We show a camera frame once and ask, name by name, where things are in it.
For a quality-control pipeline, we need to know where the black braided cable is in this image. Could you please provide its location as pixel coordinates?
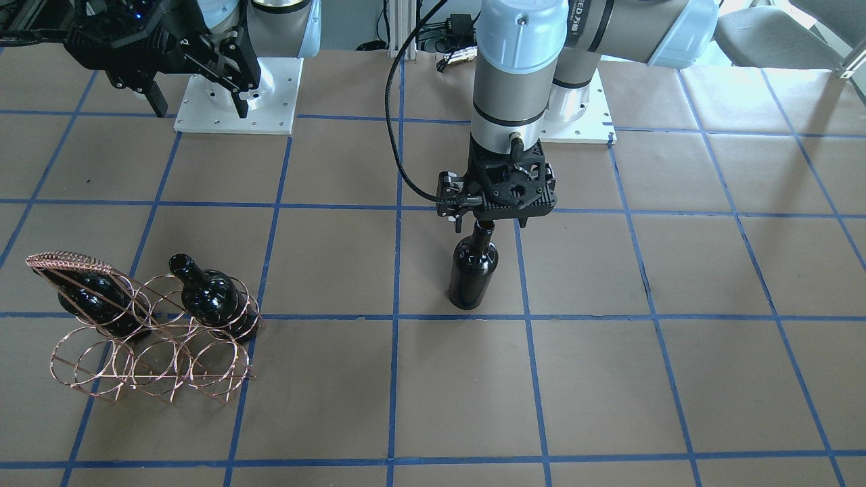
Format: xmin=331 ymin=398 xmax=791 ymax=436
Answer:
xmin=386 ymin=0 xmax=468 ymax=204

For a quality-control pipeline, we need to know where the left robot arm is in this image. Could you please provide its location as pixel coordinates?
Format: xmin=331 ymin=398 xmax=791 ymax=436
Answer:
xmin=436 ymin=1 xmax=719 ymax=223

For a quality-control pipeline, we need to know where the dark wine bottle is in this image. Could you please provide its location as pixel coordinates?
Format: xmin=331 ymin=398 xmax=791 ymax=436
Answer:
xmin=447 ymin=220 xmax=500 ymax=309
xmin=169 ymin=253 xmax=258 ymax=344

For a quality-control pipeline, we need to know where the grey office chair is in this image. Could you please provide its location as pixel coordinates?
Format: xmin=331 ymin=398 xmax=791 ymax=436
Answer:
xmin=714 ymin=1 xmax=865 ymax=71

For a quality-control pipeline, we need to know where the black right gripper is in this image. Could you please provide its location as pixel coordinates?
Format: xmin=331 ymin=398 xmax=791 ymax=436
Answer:
xmin=2 ymin=1 xmax=262 ymax=119

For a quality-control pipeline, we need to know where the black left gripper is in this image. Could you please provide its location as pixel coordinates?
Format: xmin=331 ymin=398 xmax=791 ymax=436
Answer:
xmin=436 ymin=139 xmax=557 ymax=220

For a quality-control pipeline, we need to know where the aluminium frame post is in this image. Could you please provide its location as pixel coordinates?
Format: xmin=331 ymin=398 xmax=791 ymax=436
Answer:
xmin=386 ymin=0 xmax=421 ymax=59

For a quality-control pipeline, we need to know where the dark wine bottle in basket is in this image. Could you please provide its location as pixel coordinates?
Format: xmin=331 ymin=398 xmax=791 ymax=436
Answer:
xmin=169 ymin=253 xmax=258 ymax=344

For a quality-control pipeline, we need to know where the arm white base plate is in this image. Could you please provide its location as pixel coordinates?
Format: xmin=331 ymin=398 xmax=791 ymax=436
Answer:
xmin=539 ymin=71 xmax=618 ymax=144
xmin=174 ymin=57 xmax=305 ymax=135

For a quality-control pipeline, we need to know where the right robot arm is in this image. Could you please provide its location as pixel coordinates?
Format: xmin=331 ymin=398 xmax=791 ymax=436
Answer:
xmin=2 ymin=1 xmax=321 ymax=119

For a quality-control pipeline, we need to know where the copper wire wine basket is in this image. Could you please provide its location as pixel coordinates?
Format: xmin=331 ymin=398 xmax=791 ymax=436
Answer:
xmin=26 ymin=252 xmax=262 ymax=403

